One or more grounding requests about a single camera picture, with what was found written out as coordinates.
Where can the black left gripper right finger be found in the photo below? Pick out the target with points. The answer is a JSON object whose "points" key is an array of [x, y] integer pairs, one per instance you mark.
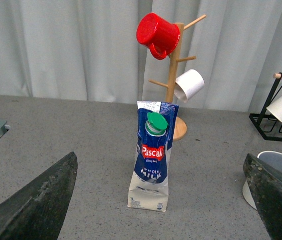
{"points": [[265, 183]]}

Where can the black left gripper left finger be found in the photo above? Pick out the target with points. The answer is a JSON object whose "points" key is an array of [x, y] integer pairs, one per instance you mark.
{"points": [[38, 210]]}

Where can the cream mug grey inside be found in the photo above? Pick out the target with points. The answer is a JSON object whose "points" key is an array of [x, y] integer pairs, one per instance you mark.
{"points": [[273, 159]]}

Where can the blue white milk carton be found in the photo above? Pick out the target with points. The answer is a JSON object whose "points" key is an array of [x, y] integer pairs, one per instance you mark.
{"points": [[149, 183]]}

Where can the wooden mug tree stand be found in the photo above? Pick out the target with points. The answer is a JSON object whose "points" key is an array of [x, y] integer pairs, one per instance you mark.
{"points": [[180, 126]]}

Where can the white mug on tree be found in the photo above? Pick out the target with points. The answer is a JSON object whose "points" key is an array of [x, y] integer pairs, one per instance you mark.
{"points": [[188, 84]]}

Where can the red mug on tree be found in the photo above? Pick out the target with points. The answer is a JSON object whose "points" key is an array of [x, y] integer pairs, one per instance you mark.
{"points": [[158, 35]]}

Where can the black wire mug rack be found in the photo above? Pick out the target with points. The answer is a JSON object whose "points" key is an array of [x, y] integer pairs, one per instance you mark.
{"points": [[269, 126]]}

